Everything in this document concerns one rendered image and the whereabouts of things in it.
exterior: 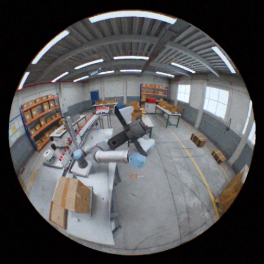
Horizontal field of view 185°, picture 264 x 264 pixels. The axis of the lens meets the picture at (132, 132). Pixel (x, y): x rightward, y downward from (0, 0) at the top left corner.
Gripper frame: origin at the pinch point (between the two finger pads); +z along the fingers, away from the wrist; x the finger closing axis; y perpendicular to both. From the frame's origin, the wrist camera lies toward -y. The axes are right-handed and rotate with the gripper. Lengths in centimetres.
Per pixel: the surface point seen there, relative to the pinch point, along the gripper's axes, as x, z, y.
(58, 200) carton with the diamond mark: 15, -6, -77
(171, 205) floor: 163, -75, -8
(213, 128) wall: 204, -207, 383
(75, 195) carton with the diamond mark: 17, -16, -61
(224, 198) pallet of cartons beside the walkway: 237, -5, 98
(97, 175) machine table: 21, -63, -62
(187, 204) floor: 189, -63, 20
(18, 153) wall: -202, -18, -516
